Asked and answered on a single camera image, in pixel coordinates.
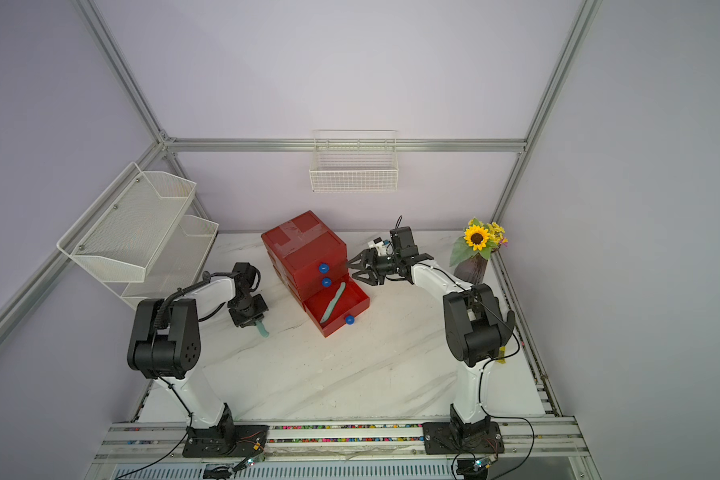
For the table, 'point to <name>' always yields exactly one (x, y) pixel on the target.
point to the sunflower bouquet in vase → (475, 248)
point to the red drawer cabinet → (312, 260)
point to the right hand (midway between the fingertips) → (350, 272)
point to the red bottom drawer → (352, 303)
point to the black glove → (502, 350)
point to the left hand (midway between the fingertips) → (261, 324)
